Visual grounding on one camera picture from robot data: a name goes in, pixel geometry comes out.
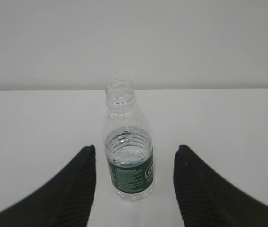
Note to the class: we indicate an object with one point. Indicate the clear water bottle green label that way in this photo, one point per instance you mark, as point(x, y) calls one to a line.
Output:
point(127, 143)

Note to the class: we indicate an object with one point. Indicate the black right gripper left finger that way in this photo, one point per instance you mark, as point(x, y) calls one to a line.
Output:
point(64, 201)

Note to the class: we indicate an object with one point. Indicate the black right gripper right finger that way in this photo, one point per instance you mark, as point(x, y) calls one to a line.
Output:
point(206, 199)

